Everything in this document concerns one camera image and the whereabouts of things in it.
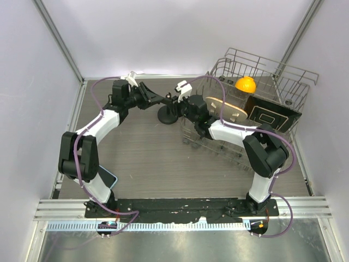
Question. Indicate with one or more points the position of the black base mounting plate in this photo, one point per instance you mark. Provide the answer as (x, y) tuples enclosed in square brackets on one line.
[(182, 210)]

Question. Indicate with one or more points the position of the grey wire dish rack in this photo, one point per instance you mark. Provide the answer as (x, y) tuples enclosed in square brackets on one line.
[(268, 91)]

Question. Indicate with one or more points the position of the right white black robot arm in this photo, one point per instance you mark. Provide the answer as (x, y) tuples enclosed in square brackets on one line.
[(265, 150)]

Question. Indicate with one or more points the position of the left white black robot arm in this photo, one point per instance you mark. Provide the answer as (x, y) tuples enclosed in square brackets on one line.
[(78, 157)]

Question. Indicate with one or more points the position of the aluminium frame rail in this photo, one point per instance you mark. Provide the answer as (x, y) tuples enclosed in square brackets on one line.
[(74, 209)]

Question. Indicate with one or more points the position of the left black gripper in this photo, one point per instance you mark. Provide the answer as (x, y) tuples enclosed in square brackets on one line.
[(146, 96)]

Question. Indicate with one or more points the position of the black phone stand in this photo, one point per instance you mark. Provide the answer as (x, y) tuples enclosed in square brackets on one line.
[(165, 115)]

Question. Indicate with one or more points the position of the white slotted cable duct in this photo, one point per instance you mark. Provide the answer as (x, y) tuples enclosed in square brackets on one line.
[(102, 226)]

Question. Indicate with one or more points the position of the orange bowl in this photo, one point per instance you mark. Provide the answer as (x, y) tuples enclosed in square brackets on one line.
[(246, 84)]

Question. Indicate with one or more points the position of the black square plate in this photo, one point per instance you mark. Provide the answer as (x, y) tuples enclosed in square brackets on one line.
[(279, 117)]

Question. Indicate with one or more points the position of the phone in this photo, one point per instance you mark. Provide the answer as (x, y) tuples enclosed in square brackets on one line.
[(107, 177)]

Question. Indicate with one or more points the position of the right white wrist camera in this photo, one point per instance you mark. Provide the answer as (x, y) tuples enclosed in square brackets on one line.
[(184, 89)]

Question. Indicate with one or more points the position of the oval wooden board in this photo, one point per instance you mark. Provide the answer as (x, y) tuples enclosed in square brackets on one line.
[(230, 112)]

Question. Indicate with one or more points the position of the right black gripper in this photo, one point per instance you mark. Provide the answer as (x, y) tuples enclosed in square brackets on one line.
[(177, 105)]

